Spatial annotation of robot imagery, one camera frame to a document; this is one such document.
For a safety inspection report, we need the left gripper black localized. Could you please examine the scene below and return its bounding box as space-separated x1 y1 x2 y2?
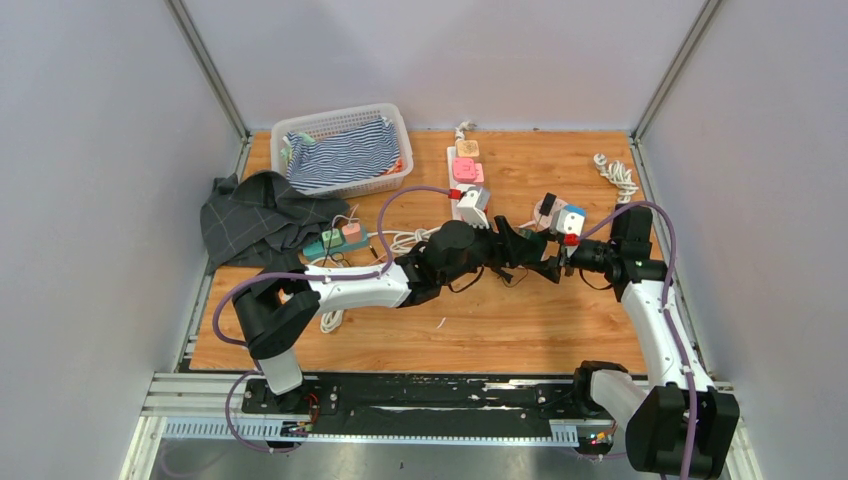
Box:
439 214 536 287

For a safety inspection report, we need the dark green plug adapter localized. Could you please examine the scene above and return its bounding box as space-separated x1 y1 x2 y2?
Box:
518 230 548 264

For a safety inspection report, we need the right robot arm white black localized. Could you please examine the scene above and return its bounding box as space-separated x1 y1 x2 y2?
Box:
550 201 740 479

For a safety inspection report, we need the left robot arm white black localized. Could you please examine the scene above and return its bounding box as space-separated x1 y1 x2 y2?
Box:
232 216 543 413

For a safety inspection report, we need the pink plug adapter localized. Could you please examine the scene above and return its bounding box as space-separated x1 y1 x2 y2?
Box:
451 157 484 185

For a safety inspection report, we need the beige round-pattern plug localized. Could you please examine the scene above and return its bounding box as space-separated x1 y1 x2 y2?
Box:
455 140 480 158

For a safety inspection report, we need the salmon plug adapter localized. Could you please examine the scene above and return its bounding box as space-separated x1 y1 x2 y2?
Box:
339 222 367 249

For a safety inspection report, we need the long white power strip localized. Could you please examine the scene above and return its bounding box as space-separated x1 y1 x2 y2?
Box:
447 146 491 228

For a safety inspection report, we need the small black charger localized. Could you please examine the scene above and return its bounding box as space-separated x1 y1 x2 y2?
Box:
538 192 557 217

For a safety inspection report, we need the blue white striped cloth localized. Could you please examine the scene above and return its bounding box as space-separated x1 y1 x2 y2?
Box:
280 117 401 191

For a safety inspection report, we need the white plastic basket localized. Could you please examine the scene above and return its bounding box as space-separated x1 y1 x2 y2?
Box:
270 103 414 198

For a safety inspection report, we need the teal power strip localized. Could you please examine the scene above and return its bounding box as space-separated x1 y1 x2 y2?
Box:
302 237 369 261

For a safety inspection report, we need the dark grey plaid cloth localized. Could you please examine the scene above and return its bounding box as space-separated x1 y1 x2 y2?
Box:
199 170 350 274

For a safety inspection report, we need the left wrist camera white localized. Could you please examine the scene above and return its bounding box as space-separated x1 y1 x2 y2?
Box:
456 184 490 229

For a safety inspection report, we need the purple strip white cable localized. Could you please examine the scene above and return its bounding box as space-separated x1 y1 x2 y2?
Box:
592 152 641 205

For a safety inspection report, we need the white coiled power cable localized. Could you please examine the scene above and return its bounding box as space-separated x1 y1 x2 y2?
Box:
319 227 445 335

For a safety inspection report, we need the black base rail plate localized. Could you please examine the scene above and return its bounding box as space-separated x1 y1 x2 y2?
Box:
235 372 617 444

